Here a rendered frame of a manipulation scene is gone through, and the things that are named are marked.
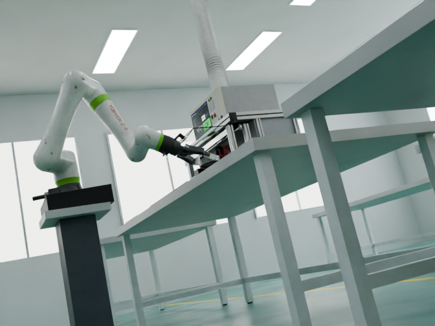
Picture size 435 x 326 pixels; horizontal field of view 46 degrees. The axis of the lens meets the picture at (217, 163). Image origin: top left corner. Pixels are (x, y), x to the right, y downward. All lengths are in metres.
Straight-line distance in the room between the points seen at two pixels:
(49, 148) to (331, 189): 1.55
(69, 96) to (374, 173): 8.07
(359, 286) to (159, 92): 7.17
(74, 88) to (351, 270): 1.67
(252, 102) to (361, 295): 1.80
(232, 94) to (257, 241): 5.56
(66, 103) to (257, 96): 1.12
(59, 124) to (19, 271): 4.84
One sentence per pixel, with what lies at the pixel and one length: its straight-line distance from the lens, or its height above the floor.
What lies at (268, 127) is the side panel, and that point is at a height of 1.02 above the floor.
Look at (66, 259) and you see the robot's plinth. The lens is 2.65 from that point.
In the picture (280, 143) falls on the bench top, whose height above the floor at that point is 0.71.
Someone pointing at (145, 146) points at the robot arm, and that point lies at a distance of 2.54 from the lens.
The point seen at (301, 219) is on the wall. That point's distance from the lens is 8.91.
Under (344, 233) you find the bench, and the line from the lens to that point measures 1.49.
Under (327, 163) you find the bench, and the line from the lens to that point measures 1.51.
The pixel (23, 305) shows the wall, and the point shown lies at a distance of 7.32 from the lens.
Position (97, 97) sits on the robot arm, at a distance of 2.76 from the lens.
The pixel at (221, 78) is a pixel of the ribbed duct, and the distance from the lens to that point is 4.59.
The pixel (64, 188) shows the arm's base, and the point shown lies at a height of 0.87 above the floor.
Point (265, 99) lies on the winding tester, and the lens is 3.12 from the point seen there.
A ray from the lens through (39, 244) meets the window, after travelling 7.39.
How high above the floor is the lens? 0.30
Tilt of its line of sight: 12 degrees up
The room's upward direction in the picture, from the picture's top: 13 degrees counter-clockwise
